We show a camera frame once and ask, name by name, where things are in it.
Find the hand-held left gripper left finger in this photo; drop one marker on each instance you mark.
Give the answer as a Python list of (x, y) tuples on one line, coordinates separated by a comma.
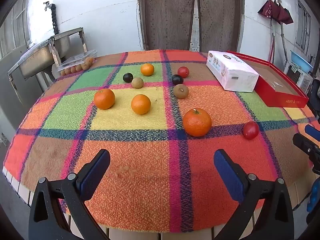
[(96, 175)]

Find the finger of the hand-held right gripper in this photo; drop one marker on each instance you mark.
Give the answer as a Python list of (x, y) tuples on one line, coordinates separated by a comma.
[(306, 145), (312, 130)]

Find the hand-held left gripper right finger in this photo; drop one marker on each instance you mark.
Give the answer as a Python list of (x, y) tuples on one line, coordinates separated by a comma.
[(228, 177)]

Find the red cardboard box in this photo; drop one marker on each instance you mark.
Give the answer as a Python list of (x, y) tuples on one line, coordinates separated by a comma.
[(277, 80)]

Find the red cherry tomato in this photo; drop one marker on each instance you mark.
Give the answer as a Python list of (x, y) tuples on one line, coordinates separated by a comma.
[(251, 130), (183, 72)]

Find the large orange mandarin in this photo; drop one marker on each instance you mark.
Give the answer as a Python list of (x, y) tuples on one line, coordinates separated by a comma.
[(197, 122)]

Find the brown kiwi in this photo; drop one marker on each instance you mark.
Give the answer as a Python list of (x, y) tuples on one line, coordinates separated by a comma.
[(137, 82), (180, 91)]

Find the dark purple plum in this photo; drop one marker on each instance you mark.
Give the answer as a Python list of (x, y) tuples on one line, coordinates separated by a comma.
[(128, 77), (177, 79)]

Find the pile of small tan fruits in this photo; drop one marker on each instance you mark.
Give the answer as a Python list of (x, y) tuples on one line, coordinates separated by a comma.
[(82, 67)]

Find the person's right hand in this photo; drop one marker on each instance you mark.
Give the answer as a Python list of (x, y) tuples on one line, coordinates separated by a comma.
[(314, 200)]

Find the white air conditioner unit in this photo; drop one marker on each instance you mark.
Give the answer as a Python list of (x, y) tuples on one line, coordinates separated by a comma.
[(301, 78)]

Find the green checkered cloth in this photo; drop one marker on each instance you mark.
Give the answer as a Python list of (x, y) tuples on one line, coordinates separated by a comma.
[(295, 68)]

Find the light blue basin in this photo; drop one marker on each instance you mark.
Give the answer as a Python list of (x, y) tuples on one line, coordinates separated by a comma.
[(301, 60)]

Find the colourful plaid blanket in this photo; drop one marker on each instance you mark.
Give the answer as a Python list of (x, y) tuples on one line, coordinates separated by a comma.
[(150, 180)]

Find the wooden stick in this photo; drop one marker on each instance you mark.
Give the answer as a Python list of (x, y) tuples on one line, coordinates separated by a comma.
[(283, 40)]

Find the white framed window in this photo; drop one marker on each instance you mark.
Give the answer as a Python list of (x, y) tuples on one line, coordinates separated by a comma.
[(303, 25)]

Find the white tissue pack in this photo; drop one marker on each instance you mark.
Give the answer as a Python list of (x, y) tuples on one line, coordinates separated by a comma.
[(232, 72)]

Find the dark red umbrella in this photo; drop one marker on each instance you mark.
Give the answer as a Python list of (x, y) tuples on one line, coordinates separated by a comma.
[(275, 11)]

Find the clear plastic fruit container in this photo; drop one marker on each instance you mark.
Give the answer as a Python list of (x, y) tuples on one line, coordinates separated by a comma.
[(75, 60)]

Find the metal sink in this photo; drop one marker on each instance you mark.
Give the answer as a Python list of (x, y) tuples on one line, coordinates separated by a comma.
[(37, 57)]

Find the brown ribbed metal door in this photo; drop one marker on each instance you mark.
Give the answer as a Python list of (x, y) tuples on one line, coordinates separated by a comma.
[(175, 15)]

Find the barred window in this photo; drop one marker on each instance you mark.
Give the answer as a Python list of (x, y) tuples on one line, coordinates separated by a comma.
[(15, 22)]

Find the metal wall faucet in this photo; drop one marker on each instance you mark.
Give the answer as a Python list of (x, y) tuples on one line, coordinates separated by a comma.
[(47, 5)]

